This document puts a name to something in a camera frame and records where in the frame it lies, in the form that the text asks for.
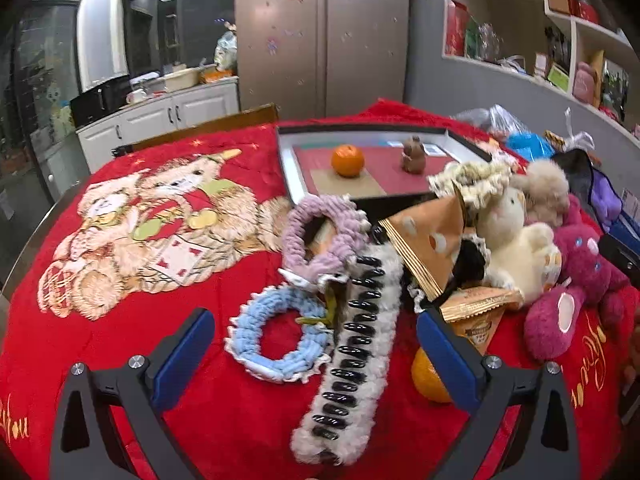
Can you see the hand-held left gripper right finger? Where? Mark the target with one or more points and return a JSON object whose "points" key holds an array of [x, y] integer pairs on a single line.
{"points": [[447, 355]]}

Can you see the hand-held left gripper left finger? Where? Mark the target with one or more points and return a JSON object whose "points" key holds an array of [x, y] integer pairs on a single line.
{"points": [[182, 355]]}

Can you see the orange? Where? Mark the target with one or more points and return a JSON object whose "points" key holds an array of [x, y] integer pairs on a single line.
{"points": [[347, 160], [425, 380]]}

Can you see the brown labelled triangular snack packet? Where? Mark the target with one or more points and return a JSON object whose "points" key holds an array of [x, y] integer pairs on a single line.
{"points": [[475, 330]]}

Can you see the blue knitted scrunchie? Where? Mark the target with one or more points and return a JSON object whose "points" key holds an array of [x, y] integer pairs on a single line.
{"points": [[245, 330]]}

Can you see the white fluffy hair claw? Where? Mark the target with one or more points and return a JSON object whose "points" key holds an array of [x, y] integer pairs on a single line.
{"points": [[350, 360]]}

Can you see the cream plush rabbit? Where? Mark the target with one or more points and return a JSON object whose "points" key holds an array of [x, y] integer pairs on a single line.
{"points": [[515, 240]]}

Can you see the pink plush bear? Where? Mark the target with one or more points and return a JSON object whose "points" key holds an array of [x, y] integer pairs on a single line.
{"points": [[585, 270]]}

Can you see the cream lace scrunchie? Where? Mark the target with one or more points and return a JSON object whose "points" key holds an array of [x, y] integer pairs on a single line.
{"points": [[475, 175]]}

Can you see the black framed box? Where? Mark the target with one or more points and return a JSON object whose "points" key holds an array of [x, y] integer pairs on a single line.
{"points": [[320, 160]]}

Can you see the red bear-print blanket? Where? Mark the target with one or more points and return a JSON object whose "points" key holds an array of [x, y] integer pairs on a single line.
{"points": [[150, 335]]}

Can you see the black lace-trimmed scrunchie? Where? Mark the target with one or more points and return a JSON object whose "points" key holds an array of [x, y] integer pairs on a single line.
{"points": [[470, 262]]}

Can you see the triangular dotted snack packet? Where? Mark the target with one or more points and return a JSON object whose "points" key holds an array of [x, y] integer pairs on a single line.
{"points": [[425, 240]]}

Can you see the olive lace-trimmed scrunchie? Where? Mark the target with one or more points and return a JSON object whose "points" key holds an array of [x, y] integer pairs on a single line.
{"points": [[337, 290]]}

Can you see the purple knitted scrunchie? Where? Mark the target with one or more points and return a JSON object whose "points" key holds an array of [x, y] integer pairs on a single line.
{"points": [[300, 215]]}

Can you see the beige fluffy plush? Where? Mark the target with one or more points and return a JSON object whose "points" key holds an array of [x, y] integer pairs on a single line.
{"points": [[545, 185]]}

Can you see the small brown animal figurine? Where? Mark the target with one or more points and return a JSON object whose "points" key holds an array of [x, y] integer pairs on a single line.
{"points": [[414, 155]]}

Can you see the black bag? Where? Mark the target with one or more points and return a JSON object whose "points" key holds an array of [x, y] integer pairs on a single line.
{"points": [[575, 170]]}

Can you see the blue plastic bag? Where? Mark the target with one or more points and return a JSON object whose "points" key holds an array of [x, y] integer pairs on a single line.
{"points": [[530, 145]]}

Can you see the purple cloth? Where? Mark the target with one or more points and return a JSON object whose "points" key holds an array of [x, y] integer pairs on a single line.
{"points": [[607, 195]]}

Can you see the white kitchen cabinet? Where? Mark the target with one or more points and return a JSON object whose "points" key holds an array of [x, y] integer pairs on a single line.
{"points": [[165, 115]]}

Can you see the clear plastic bag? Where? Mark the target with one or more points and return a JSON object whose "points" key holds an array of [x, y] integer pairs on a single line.
{"points": [[500, 120]]}

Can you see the white mug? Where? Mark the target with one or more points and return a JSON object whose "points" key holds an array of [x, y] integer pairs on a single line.
{"points": [[136, 96]]}

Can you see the black microwave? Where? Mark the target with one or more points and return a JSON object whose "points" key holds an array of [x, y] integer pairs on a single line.
{"points": [[100, 100]]}

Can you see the white pot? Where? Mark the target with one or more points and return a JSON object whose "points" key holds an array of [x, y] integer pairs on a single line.
{"points": [[182, 79]]}

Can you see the pink plush toy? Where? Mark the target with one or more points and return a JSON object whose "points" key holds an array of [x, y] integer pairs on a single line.
{"points": [[585, 82]]}

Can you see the dark glass door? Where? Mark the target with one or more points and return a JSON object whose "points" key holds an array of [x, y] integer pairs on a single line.
{"points": [[40, 85]]}

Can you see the filled plastic bag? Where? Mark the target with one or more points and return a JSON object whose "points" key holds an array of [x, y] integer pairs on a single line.
{"points": [[226, 52]]}

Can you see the red gift box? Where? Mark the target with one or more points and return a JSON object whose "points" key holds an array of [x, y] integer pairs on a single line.
{"points": [[456, 30]]}

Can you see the dark kitchen window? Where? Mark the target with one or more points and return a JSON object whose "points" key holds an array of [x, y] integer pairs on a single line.
{"points": [[200, 25]]}

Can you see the silver refrigerator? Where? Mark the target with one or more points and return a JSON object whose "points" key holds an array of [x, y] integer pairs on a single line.
{"points": [[320, 35]]}

